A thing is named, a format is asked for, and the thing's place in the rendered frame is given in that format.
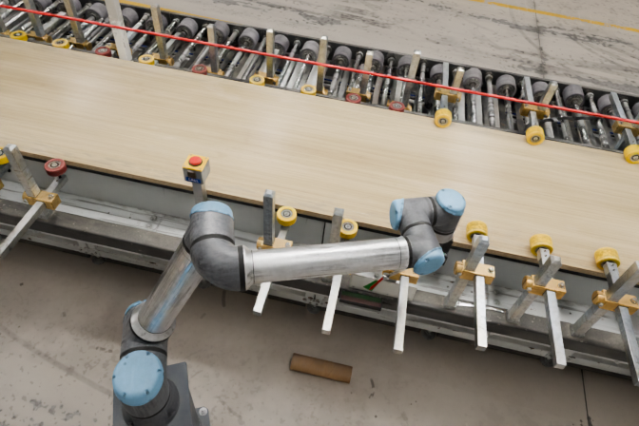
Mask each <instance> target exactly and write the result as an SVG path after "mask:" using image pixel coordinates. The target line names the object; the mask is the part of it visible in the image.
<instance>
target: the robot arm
mask: <svg viewBox="0 0 639 426"><path fill-rule="evenodd" d="M465 207H466V201H465V199H464V197H463V196H462V195H461V194H460V193H459V192H457V191H455V190H453V189H450V188H443V189H440V190H439V191H438V192H437V193H436V195H435V196H430V197H418V198H407V199H404V198H402V199H398V200H393V201H392V203H391V206H390V212H389V217H390V224H391V226H392V228H393V229H394V230H396V231H397V230H399V231H400V234H401V236H400V237H398V238H389V239H378V240H368V241H356V242H336V243H325V244H314V245H304V246H292V247H282V248H271V249H261V250H249V249H248V248H247V247H245V246H244V245H235V235H234V223H233V222H234V218H233V213H232V210H231V209H230V207H229V206H227V205H226V204H224V203H220V202H213V201H208V202H203V203H198V204H196V205H195V206H193V208H192V209H191V212H190V215H189V217H190V224H189V227H188V228H187V229H186V231H185V233H184V235H183V239H182V240H181V242H180V244H179V246H178V247H177V249H176V251H175V252H174V254H173V256H172V257H171V259H170V261H169V263H168V264H167V266H166V268H165V270H164V272H163V273H162V275H161V276H160V278H159V279H158V281H157V283H156V284H155V286H154V288H153V289H152V291H151V293H150V295H149V296H148V298H147V300H144V301H140V300H139V301H136V302H134V303H132V304H131V305H130V306H128V308H127V309H126V312H125V316H124V320H123V333H122V342H121V352H120V361H119V362H118V363H117V365H116V367H115V369H114V371H113V375H112V385H113V390H114V393H115V395H116V397H117V398H118V399H120V401H121V402H122V414H123V418H124V421H125V423H126V425H127V426H167V425H168V424H169V423H170V422H171V421H172V419H173V418H174V416H175V415H176V414H177V412H178V409H179V405H180V395H179V391H178V389H177V387H176V385H175V383H174V382H173V381H172V380H171V379H169V378H167V377H166V367H167V342H168V339H169V337H170V336H171V334H172V333H173V331H174V329H175V326H176V317H177V316H178V314H179V313H180V311H181V310H182V308H183V307H184V305H185V304H186V302H187V301H188V299H189V298H190V296H191V295H192V293H193V292H194V290H195V289H196V287H197V286H198V285H199V283H200V282H201V280H202V279H203V278H204V279H205V280H207V281H209V282H210V283H212V284H214V285H215V286H217V287H220V288H221V289H224V290H228V291H246V290H247V289H248V288H249V287H250V286H251V285H252V284H253V283H262V282H271V281H290V280H299V279H308V278H317V277H327V276H336V275H346V274H355V273H364V272H374V271H383V270H392V269H401V268H402V269H410V268H413V270H414V272H415V273H416V274H418V275H427V274H430V273H433V272H435V271H436V270H437V269H438V268H440V267H441V265H444V264H445V262H446V261H447V258H448V252H449V250H450V248H451V246H452V244H453V241H454V233H455V229H456V227H457V225H458V223H459V221H460V219H461V216H462V215H463V214H464V210H465ZM445 254H447V255H445ZM444 260H445V261H444Z"/></svg>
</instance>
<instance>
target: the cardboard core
mask: <svg viewBox="0 0 639 426"><path fill-rule="evenodd" d="M290 370H294V371H298V372H302V373H306V374H310V375H314V376H318V377H322V378H330V379H333V380H337V381H341V382H346V383H350V380H351V376H352V370H353V367H352V366H348V365H344V364H340V363H335V362H332V361H328V360H324V359H319V358H312V357H308V356H304V355H300V354H296V353H294V354H293V357H292V361H291V366H290Z"/></svg>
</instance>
